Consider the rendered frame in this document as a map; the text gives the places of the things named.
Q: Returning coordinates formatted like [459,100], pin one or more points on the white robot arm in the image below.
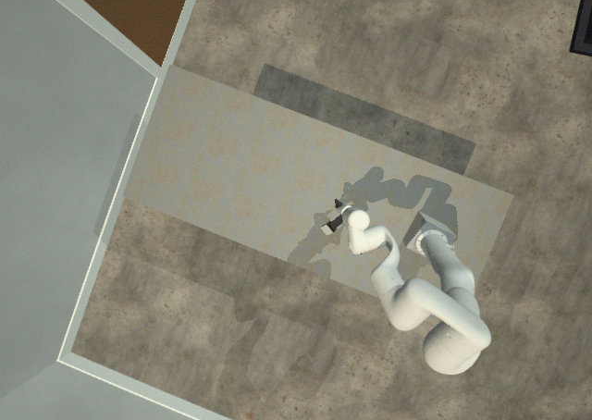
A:
[462,332]

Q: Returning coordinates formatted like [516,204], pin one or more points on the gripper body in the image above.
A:
[343,208]

